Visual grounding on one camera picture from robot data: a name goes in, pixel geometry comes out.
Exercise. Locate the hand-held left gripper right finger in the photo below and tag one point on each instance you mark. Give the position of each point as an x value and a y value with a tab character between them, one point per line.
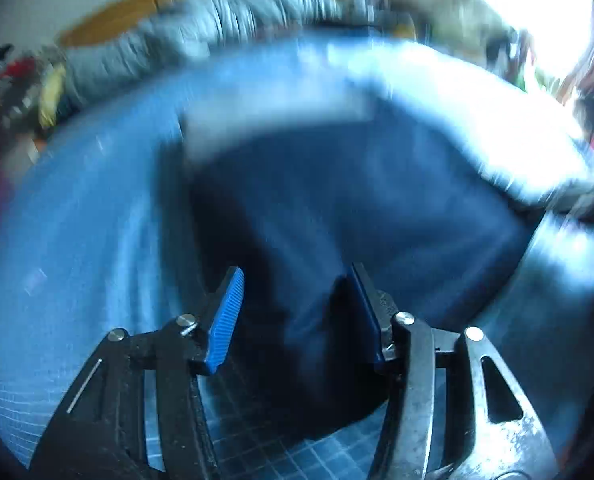
369	317

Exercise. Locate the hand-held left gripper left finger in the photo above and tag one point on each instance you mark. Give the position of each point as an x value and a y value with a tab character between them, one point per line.
224	325

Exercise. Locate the navy and grey work jacket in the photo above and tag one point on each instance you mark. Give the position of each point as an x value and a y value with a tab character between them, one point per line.
327	210

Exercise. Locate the pile of clothes on left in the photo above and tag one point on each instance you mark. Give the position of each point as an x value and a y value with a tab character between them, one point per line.
19	72

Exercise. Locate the blue checked bed sheet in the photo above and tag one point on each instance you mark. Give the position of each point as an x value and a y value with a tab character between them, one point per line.
102	210

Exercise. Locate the yellow pillow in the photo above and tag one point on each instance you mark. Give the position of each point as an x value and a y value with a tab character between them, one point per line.
52	97

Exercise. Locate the light blue quilt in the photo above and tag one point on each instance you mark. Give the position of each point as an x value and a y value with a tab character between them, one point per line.
202	30

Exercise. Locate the wooden headboard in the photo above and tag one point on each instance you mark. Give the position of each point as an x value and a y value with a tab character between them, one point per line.
107	15

